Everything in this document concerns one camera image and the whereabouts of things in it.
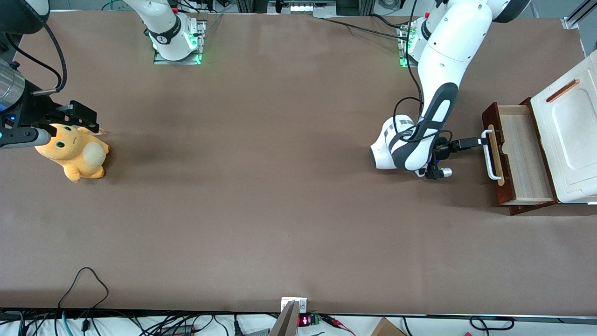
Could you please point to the black power adapter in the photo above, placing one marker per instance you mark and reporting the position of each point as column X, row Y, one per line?
column 179, row 330

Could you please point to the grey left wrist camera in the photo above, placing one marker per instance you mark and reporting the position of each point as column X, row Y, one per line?
column 443, row 172

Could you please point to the aluminium frame with light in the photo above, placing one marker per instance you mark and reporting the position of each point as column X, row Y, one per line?
column 303, row 7

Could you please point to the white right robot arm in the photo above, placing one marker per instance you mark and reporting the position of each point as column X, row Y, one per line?
column 165, row 28

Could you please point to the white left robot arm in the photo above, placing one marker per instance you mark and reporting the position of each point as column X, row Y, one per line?
column 452, row 42

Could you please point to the orange plush toy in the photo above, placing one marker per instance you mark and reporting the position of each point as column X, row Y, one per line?
column 74, row 149

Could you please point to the aluminium profile rail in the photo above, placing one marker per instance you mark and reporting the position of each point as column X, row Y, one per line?
column 578, row 14

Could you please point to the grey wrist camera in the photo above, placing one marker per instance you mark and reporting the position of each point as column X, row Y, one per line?
column 23, row 137
column 443, row 172

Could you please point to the red and black clip leads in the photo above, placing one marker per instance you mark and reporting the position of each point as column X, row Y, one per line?
column 336, row 322

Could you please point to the grey angled mount bar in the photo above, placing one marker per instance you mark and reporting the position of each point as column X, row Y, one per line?
column 285, row 324

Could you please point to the brown cardboard box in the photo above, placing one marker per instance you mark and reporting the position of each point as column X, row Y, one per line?
column 387, row 329

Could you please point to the white metal bracket plate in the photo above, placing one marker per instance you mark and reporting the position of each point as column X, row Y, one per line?
column 303, row 305

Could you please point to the red LED display module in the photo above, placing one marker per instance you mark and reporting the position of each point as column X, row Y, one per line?
column 304, row 321

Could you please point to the brown wooden drawer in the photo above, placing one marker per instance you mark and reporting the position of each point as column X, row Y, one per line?
column 527, row 158

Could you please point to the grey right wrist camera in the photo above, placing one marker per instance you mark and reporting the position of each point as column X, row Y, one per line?
column 23, row 137

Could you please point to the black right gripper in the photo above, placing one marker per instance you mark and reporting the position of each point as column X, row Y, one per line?
column 35, row 110

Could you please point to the white-topped brown wooden cabinet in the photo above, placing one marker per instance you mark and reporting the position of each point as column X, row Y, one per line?
column 573, row 130

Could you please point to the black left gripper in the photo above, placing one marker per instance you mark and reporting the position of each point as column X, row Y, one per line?
column 444, row 150

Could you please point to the orange strip on cabinet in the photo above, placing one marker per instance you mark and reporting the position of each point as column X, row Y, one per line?
column 563, row 90

